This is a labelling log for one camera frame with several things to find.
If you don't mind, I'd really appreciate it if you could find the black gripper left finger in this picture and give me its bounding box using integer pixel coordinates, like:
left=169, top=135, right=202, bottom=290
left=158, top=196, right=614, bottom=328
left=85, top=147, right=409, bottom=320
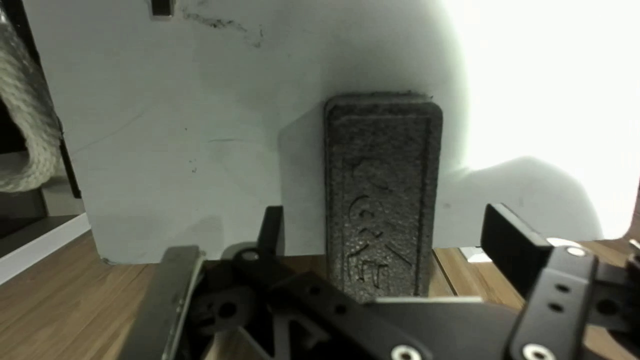
left=188, top=204, right=432, bottom=360

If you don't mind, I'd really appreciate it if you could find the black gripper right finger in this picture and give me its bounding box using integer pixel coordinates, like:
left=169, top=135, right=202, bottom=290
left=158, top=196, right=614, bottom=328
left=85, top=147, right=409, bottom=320
left=480, top=200, right=640, bottom=360

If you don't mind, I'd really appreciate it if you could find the black felt whiteboard duster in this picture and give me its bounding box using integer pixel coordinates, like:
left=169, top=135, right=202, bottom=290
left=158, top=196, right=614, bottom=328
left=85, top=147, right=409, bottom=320
left=322, top=90, right=446, bottom=306

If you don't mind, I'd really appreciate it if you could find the white rope coil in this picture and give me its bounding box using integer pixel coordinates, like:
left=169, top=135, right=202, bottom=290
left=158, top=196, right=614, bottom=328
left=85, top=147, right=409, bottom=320
left=0, top=7, right=66, bottom=196

